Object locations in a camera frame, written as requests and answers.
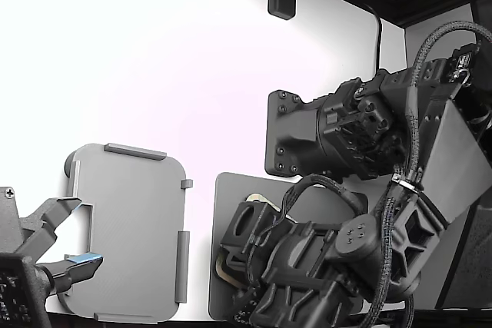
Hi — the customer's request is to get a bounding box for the thin black wall cable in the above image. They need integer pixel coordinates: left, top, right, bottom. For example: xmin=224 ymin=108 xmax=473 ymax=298
xmin=361 ymin=3 xmax=384 ymax=75

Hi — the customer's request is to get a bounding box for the dark speckled side panel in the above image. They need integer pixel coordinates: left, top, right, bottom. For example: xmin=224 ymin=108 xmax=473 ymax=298
xmin=445 ymin=204 xmax=492 ymax=310

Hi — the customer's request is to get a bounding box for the thin braided gripper cable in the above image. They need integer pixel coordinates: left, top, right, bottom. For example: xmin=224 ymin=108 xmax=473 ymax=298
xmin=278 ymin=174 xmax=368 ymax=229

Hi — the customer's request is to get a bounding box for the grey plate gripper body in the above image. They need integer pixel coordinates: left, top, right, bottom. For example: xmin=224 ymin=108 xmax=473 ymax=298
xmin=0 ymin=185 xmax=30 ymax=257

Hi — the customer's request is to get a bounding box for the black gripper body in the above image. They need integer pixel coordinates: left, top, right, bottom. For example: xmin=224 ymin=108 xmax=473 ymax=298
xmin=221 ymin=200 xmax=362 ymax=328

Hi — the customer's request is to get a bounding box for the grey rectangular pad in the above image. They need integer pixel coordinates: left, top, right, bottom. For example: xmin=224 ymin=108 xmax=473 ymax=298
xmin=208 ymin=171 xmax=369 ymax=321

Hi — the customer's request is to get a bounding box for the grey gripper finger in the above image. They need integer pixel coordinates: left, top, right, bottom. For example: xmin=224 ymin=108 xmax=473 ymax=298
xmin=36 ymin=252 xmax=105 ymax=296
xmin=18 ymin=196 xmax=84 ymax=264

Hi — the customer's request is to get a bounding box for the beige rectangular adhesive frame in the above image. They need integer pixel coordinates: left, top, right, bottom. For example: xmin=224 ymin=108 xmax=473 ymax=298
xmin=214 ymin=192 xmax=280 ymax=289

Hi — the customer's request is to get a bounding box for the camera board of grey gripper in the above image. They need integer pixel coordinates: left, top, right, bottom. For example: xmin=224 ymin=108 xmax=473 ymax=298
xmin=0 ymin=253 xmax=53 ymax=328

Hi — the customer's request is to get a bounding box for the grey printed frame holder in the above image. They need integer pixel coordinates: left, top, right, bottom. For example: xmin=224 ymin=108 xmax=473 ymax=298
xmin=63 ymin=142 xmax=194 ymax=325

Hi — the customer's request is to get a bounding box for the thick braided cable sleeve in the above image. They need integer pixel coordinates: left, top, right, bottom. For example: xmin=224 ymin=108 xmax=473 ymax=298
xmin=361 ymin=22 xmax=492 ymax=328

